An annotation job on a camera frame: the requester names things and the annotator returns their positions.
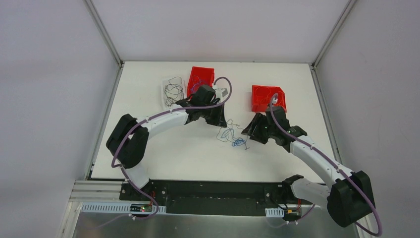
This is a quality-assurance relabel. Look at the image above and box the coloured wire bundle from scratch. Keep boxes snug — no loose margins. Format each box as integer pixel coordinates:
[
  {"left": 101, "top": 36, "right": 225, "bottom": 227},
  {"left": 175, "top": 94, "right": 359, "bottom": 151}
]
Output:
[{"left": 215, "top": 119, "right": 251, "bottom": 151}]

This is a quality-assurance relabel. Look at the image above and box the red bin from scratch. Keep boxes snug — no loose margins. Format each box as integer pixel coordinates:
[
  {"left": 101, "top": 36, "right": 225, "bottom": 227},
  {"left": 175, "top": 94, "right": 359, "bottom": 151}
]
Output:
[
  {"left": 251, "top": 85, "right": 287, "bottom": 113},
  {"left": 187, "top": 66, "right": 214, "bottom": 97}
]

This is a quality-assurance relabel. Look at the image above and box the orange wire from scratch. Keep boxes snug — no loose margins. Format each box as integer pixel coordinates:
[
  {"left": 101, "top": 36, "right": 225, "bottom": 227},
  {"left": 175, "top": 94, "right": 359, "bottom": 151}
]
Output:
[{"left": 255, "top": 86, "right": 284, "bottom": 111}]

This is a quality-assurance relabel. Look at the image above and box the blue wire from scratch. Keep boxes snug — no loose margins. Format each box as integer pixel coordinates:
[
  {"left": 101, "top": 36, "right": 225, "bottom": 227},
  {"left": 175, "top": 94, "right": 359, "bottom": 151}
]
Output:
[{"left": 190, "top": 76, "right": 210, "bottom": 94}]

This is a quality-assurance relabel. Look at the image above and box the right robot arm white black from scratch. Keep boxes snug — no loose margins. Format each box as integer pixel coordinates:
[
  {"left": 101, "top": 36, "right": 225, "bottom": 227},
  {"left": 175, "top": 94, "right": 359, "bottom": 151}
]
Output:
[{"left": 242, "top": 106, "right": 375, "bottom": 227}]

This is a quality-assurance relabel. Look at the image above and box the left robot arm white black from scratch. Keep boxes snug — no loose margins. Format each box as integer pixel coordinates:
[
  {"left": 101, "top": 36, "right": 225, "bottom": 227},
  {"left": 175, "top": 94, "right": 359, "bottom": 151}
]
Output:
[{"left": 106, "top": 85, "right": 230, "bottom": 201}]

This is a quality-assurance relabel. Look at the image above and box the clear plastic bin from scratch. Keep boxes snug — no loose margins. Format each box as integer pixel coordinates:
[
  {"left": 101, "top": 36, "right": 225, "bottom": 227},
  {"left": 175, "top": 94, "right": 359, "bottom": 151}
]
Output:
[{"left": 160, "top": 76, "right": 186, "bottom": 110}]

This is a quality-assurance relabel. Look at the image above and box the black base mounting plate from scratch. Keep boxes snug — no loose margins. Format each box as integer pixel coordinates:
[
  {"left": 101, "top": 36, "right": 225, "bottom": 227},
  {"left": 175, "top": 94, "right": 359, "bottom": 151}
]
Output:
[{"left": 119, "top": 180, "right": 309, "bottom": 216}]

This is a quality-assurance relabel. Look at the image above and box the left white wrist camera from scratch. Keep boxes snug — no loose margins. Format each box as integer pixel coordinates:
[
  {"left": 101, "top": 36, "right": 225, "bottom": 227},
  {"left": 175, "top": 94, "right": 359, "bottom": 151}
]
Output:
[{"left": 213, "top": 85, "right": 229, "bottom": 103}]

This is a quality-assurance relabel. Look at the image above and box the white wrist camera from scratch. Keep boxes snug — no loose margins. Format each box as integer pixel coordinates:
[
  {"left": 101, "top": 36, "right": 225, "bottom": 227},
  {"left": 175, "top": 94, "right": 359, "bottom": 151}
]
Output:
[
  {"left": 269, "top": 93, "right": 278, "bottom": 105},
  {"left": 213, "top": 85, "right": 229, "bottom": 103}
]

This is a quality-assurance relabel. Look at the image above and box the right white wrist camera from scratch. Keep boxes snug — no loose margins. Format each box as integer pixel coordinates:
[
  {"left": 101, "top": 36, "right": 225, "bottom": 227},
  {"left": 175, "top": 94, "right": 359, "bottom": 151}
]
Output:
[{"left": 269, "top": 93, "right": 278, "bottom": 105}]

